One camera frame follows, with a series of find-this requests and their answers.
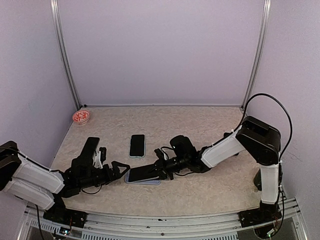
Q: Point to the aluminium frame post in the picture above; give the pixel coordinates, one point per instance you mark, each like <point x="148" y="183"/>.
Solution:
<point x="259" y="50"/>
<point x="54" y="5"/>

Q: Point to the right aluminium frame post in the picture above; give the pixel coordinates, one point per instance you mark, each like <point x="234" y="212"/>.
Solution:
<point x="259" y="50"/>

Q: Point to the red white patterned bowl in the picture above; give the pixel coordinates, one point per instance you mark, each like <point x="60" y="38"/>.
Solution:
<point x="81" y="117"/>

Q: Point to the light blue phone case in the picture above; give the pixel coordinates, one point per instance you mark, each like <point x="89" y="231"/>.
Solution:
<point x="130" y="150"/>

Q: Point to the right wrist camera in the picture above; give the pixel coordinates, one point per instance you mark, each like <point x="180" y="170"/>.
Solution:
<point x="161" y="155"/>

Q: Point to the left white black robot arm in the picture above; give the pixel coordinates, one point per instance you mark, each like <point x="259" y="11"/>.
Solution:
<point x="47" y="188"/>

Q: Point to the black cup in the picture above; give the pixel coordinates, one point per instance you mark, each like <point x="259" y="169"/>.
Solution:
<point x="258" y="180"/>

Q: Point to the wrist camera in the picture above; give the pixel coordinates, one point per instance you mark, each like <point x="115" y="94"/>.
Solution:
<point x="161" y="155"/>
<point x="100" y="157"/>

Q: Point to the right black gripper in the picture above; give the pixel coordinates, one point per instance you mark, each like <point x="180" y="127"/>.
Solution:
<point x="162" y="170"/>

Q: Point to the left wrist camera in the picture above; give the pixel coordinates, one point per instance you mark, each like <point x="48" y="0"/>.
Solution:
<point x="100" y="157"/>

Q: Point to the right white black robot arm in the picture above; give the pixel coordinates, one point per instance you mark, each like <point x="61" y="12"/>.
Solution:
<point x="260" y="140"/>

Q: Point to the left aluminium frame post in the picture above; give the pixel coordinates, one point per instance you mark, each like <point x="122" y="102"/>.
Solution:
<point x="54" y="5"/>

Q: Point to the black phone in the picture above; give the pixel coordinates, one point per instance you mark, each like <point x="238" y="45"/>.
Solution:
<point x="89" y="148"/>
<point x="136" y="174"/>
<point x="137" y="145"/>

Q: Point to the lilac phone case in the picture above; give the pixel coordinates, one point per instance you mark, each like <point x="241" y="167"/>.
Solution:
<point x="153" y="182"/>

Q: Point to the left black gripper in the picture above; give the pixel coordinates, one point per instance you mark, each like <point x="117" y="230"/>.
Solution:
<point x="110" y="177"/>

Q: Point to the front aluminium rail base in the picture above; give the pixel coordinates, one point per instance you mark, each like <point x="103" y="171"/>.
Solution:
<point x="107" y="226"/>

